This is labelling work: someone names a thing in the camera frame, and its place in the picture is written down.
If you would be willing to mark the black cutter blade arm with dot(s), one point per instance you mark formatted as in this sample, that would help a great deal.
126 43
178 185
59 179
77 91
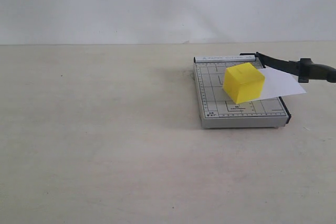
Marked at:
305 69

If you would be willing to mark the grey paper cutter base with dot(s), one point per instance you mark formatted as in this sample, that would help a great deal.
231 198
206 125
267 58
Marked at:
216 108

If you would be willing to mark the white paper sheet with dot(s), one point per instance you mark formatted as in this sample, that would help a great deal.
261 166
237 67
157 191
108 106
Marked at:
278 83

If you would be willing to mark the yellow cube block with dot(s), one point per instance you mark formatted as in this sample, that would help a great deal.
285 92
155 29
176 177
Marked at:
243 83

